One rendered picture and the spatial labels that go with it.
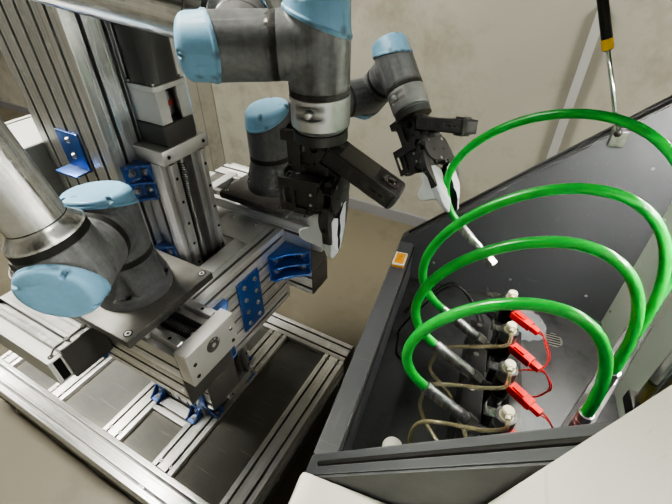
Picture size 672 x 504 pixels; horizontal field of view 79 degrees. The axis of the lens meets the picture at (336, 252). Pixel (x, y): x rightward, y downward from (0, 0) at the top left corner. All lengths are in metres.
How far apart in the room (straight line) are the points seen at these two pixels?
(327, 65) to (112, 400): 1.59
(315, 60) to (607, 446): 0.45
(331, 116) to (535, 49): 1.94
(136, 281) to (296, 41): 0.56
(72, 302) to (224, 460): 1.01
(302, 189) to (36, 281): 0.39
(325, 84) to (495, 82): 1.99
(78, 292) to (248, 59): 0.41
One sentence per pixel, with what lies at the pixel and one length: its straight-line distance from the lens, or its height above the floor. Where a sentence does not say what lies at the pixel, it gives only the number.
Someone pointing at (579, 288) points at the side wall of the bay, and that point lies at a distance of 1.19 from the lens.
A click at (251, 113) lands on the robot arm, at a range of 1.11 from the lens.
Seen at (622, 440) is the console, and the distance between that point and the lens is 0.42.
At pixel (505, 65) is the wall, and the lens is 2.42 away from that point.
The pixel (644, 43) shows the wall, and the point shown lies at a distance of 2.38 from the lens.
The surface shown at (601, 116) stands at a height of 1.42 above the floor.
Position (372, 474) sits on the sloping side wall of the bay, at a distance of 0.63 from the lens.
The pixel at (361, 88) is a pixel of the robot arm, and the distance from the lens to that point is 0.92.
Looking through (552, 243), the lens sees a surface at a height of 1.34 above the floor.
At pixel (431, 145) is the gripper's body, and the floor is 1.30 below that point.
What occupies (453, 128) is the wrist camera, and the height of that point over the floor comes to 1.34.
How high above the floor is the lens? 1.62
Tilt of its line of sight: 38 degrees down
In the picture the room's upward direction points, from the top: straight up
